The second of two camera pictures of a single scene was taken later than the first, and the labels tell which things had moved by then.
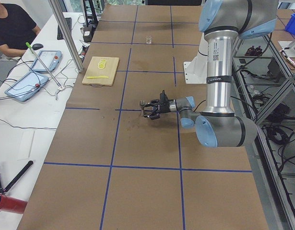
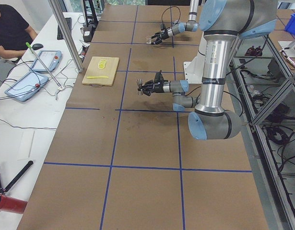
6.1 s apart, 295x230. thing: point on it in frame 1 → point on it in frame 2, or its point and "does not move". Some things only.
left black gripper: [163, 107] → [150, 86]
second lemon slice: [101, 63] does not move
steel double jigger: [143, 103] → [139, 82]
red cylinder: [9, 204] does not move
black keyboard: [68, 21] does not move
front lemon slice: [101, 65] does not move
